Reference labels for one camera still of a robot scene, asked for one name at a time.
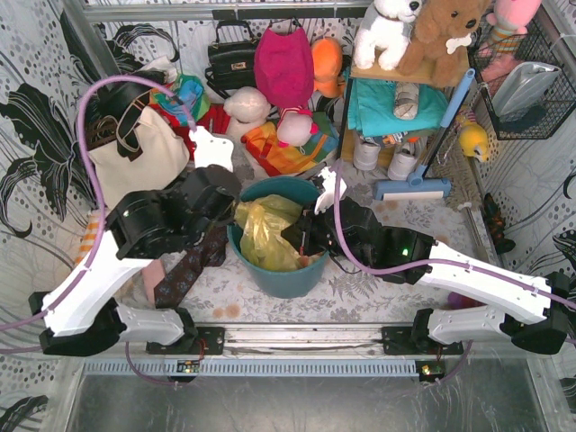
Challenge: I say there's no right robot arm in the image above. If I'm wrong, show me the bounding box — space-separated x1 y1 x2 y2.
282 197 575 355

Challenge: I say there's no brown floral necktie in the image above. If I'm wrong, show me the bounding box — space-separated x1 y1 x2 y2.
154 227 228 309

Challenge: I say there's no pink soft pad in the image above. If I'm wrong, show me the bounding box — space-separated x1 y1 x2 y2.
141 259 166 305

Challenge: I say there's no orange checkered towel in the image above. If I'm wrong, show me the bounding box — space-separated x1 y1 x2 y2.
75 211 101 266

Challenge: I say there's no colourful scarf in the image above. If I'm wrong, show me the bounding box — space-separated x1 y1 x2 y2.
149 74 211 127

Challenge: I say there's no pink white plush doll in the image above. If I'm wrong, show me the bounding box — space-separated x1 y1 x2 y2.
276 106 319 148

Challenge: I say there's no teal folded cloth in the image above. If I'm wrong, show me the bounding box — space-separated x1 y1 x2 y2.
348 79 448 137

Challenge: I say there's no orange plush toy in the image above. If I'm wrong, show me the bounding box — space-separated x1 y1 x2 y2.
310 38 344 98

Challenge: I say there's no black metal shelf rack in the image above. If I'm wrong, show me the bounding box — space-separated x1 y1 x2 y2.
337 59 476 162

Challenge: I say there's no black leather handbag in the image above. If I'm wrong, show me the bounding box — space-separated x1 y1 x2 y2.
204 20 259 99

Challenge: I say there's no grey patterned rolled cloth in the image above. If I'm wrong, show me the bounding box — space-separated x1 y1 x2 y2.
393 82 419 121

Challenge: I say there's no white fluffy plush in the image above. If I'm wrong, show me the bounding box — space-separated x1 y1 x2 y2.
223 86 272 141

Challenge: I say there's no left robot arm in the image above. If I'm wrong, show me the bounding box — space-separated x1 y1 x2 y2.
29 164 241 356

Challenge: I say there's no rainbow striped bag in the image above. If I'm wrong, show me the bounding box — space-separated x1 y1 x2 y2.
240 112 338 176

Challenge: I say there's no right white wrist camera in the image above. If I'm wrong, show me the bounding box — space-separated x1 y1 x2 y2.
314 167 347 215

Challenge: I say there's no red garment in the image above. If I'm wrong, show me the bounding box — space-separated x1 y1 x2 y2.
173 104 230 160

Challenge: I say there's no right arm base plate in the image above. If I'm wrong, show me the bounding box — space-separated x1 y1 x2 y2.
381 326 464 356

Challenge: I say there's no magenta orange cloth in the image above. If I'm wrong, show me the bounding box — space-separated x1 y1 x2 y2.
447 292 484 310

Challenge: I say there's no cream canvas tote bag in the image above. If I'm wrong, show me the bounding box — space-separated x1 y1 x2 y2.
89 107 190 209

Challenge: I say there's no brown plush dog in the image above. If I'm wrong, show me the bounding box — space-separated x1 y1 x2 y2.
397 0 491 88

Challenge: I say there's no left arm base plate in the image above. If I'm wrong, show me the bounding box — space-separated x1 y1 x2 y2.
146 326 226 356

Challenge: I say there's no silver pouch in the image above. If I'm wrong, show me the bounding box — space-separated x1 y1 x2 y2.
491 61 562 117

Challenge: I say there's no yellow trash bag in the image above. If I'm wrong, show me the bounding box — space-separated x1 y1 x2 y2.
235 194 322 272

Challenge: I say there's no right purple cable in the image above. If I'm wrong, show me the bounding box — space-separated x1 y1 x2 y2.
331 161 576 383

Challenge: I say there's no white plush dog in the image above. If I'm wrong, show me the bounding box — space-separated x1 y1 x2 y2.
353 0 424 70

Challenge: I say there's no teal trash bin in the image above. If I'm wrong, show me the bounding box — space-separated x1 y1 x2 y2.
227 175 329 299

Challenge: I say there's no pink plush toy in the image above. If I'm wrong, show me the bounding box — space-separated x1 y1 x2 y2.
478 0 542 83

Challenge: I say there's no yellow plush duck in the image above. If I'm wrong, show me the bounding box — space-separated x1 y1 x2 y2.
455 114 489 162

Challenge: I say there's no black wire basket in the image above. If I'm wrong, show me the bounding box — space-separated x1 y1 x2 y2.
469 22 564 140

